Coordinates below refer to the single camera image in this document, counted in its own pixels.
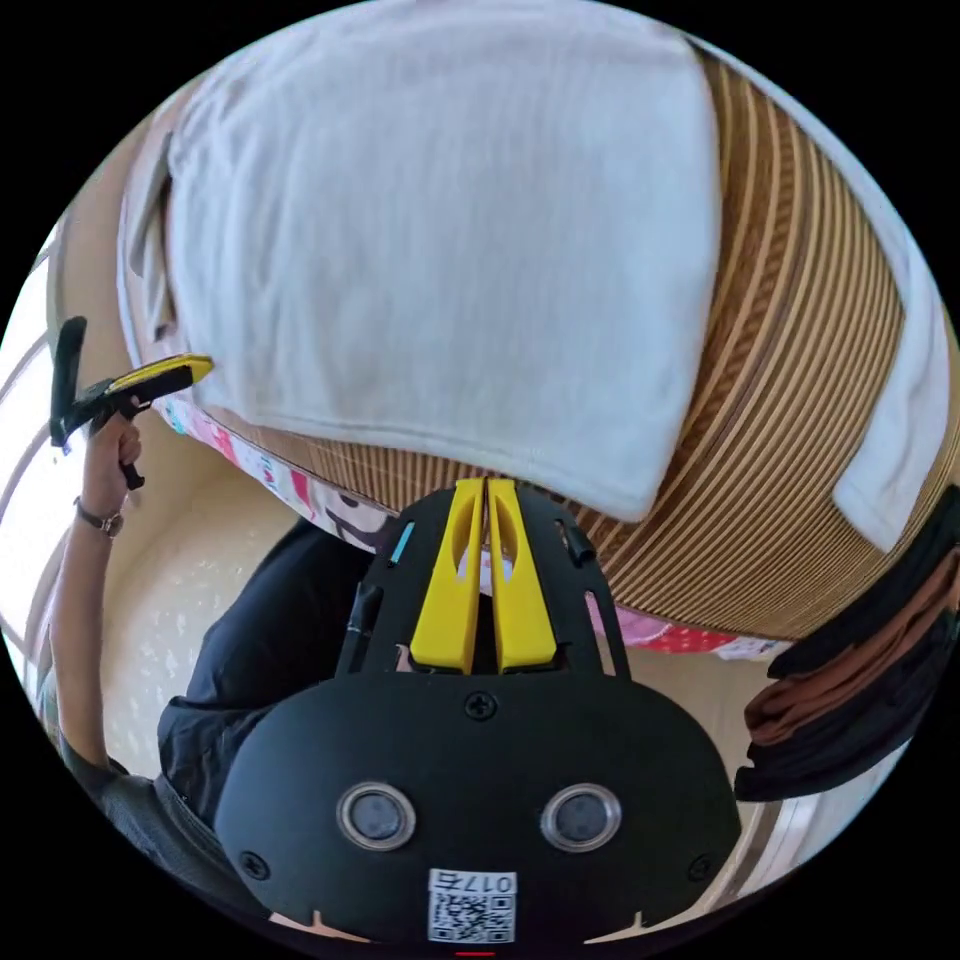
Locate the pile of clothes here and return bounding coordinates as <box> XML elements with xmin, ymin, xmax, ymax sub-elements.
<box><xmin>733</xmin><ymin>487</ymin><xmax>960</xmax><ymax>805</ymax></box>

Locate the person's body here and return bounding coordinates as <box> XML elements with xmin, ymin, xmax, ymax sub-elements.
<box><xmin>58</xmin><ymin>517</ymin><xmax>399</xmax><ymax>913</ymax></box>

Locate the person's left hand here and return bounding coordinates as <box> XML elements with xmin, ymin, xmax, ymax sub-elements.
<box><xmin>79</xmin><ymin>414</ymin><xmax>145</xmax><ymax>520</ymax></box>

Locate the bed with woven striped mat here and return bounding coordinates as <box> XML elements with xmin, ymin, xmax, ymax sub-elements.
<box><xmin>43</xmin><ymin>33</ymin><xmax>960</xmax><ymax>663</ymax></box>

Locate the white long sleeve shirt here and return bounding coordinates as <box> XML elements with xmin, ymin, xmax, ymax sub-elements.
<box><xmin>116</xmin><ymin>0</ymin><xmax>951</xmax><ymax>554</ymax></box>

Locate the window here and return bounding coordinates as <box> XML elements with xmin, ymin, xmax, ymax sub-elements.
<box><xmin>0</xmin><ymin>224</ymin><xmax>76</xmax><ymax>646</ymax></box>

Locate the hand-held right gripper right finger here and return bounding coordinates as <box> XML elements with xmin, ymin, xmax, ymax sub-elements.
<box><xmin>486</xmin><ymin>478</ymin><xmax>559</xmax><ymax>674</ymax></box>

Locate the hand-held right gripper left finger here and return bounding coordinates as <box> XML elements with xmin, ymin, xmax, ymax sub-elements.
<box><xmin>410</xmin><ymin>479</ymin><xmax>486</xmax><ymax>674</ymax></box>

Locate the person's left forearm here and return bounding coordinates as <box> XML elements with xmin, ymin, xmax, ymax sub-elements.
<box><xmin>44</xmin><ymin>498</ymin><xmax>126</xmax><ymax>763</ymax></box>

